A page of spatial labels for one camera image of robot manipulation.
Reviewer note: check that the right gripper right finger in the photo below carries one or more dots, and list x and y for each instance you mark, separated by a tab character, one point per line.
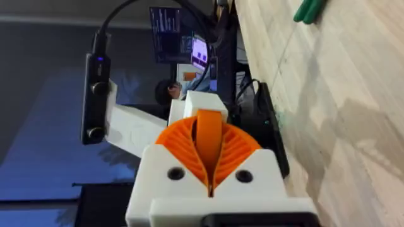
262	176

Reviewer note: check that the left gripper's white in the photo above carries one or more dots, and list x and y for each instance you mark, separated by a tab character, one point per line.
132	129

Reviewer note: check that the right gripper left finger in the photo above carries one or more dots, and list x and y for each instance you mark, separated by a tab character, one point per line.
158	176

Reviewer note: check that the green toy vegetable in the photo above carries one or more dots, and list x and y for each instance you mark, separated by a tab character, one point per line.
307	11

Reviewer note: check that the person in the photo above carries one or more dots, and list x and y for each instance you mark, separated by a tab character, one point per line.
172	89

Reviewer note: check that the bright computer monitor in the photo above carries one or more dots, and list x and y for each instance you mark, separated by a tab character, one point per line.
199	55

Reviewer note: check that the dark computer monitor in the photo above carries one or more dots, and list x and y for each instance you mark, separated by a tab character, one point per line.
167	34

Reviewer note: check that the black upright post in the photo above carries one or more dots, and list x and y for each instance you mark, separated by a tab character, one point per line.
228	53

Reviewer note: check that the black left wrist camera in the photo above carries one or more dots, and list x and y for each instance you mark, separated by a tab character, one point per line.
96	101

